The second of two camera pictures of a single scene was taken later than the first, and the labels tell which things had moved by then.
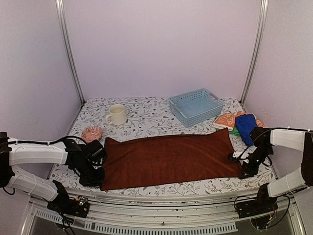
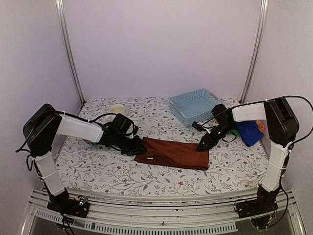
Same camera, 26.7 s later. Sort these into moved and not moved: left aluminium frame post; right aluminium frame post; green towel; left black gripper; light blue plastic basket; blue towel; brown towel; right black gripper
Moved: left black gripper; brown towel; right black gripper
Not moved: light blue plastic basket; blue towel; green towel; right aluminium frame post; left aluminium frame post
